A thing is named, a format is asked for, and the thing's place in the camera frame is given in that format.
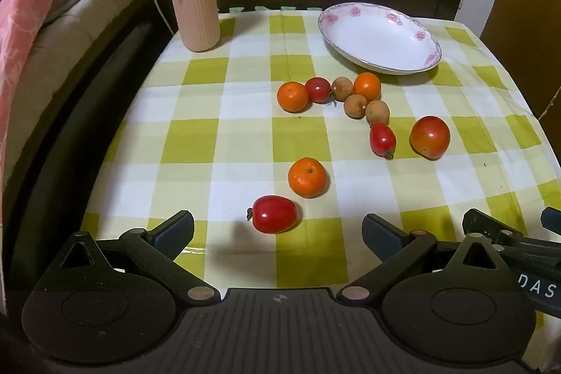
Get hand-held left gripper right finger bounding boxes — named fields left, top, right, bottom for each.
left=337, top=213, right=513, bottom=307

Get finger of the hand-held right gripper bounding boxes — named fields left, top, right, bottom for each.
left=462, top=208, right=561, bottom=265
left=540, top=206, right=561, bottom=234

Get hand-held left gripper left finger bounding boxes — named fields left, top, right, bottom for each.
left=41, top=210, right=222, bottom=307

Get small mandarin orange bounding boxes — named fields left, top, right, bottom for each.
left=276, top=81, right=310, bottom=114
left=353, top=72, right=382, bottom=102
left=288, top=157, right=328, bottom=199

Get oblong red tomato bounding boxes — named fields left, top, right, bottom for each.
left=369, top=122, right=397, bottom=160
left=246, top=195, right=299, bottom=234

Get large orange-red tomato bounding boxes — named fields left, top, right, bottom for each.
left=410, top=115, right=451, bottom=160

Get brown longan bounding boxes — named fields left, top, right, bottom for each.
left=330, top=76, right=355, bottom=102
left=343, top=94, right=368, bottom=119
left=365, top=100, right=391, bottom=127

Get round red cherry tomato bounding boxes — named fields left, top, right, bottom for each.
left=304, top=77, right=332, bottom=104

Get white floral plate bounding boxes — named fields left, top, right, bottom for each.
left=318, top=2, right=442, bottom=76

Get green white checked tablecloth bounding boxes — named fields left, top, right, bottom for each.
left=81, top=8, right=558, bottom=328

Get brown wooden wardrobe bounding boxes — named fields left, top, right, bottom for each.
left=480, top=0, right=561, bottom=125

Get beige mattress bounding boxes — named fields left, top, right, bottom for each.
left=9, top=0, right=176, bottom=182

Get green foam mat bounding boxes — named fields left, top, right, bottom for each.
left=228, top=5, right=323, bottom=13

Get pink floral blanket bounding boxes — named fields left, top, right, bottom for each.
left=0, top=0, right=119, bottom=164

